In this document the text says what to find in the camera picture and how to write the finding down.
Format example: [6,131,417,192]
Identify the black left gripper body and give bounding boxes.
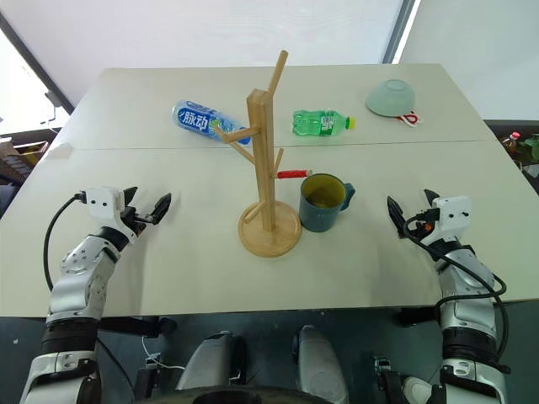
[119,205,156,239]

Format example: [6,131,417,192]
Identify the red capped bottle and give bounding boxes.
[502,130,524,160]

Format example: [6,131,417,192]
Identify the wooden mug tree stand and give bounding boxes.
[214,50,303,258]

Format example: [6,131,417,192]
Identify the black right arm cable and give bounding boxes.
[403,209,513,375]

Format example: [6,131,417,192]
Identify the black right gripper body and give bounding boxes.
[405,208,438,242]

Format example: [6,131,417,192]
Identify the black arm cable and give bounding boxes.
[403,209,513,375]
[43,192,88,292]

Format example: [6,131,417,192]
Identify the dark window frame bar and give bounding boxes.
[0,11,76,114]
[380,0,419,65]

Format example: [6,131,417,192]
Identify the red and white cord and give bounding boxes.
[398,109,423,127]

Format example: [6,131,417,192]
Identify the green plastic bottle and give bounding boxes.
[291,109,358,137]

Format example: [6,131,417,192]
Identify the silver rounded robot leg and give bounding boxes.
[291,325,350,404]
[175,331,248,392]

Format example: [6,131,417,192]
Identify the blue labelled drink bottle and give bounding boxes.
[171,99,253,147]

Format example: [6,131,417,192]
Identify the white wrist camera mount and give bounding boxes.
[85,186,126,221]
[430,194,473,246]

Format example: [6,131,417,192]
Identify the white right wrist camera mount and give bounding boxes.
[430,194,473,246]

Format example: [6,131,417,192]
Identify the thin white cable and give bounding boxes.
[140,335,187,372]

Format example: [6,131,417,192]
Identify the dark blue mug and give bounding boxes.
[298,173,356,233]

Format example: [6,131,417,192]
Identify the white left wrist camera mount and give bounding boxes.
[85,186,126,221]

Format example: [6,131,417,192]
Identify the pale green bowl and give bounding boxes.
[365,78,417,118]

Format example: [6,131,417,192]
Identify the wooden crate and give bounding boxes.
[0,140,51,184]

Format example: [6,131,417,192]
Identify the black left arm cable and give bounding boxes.
[43,192,88,292]

